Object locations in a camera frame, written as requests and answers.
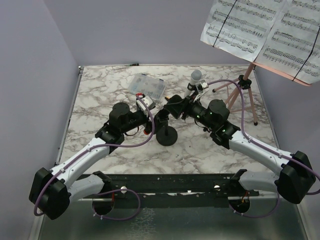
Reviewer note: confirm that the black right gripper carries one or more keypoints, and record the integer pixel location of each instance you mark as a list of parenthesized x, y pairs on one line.
[(176, 108)]

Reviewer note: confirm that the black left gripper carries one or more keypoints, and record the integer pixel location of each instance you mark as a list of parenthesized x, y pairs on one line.
[(148, 124)]

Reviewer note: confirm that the black round microphone stand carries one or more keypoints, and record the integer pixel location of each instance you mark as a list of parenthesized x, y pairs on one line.
[(166, 135)]

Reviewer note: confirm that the white microphone silver grille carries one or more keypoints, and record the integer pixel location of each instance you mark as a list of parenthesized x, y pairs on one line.
[(195, 77)]

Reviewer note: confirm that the black stand holding white microphone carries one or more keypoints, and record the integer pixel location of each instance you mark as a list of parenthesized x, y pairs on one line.
[(192, 94)]

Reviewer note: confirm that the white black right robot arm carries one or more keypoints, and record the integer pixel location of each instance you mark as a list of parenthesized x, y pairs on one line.
[(290, 175)]

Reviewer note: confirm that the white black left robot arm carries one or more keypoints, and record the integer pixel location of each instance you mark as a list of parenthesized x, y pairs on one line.
[(53, 190)]

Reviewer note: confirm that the clear plastic screw box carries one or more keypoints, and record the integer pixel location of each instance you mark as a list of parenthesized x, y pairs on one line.
[(147, 85)]

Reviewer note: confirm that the left sheet music page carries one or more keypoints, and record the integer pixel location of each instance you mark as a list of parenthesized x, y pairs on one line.
[(240, 27)]

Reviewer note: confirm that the sheet music page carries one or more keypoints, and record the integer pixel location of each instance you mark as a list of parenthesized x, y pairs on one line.
[(240, 27), (293, 43)]

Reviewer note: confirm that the right sheet music page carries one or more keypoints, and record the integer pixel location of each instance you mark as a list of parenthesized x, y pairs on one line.
[(293, 43)]

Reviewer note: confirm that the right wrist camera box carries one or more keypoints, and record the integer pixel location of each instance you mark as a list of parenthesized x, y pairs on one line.
[(200, 88)]

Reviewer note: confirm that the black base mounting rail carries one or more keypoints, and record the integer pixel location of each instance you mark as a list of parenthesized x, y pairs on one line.
[(172, 190)]

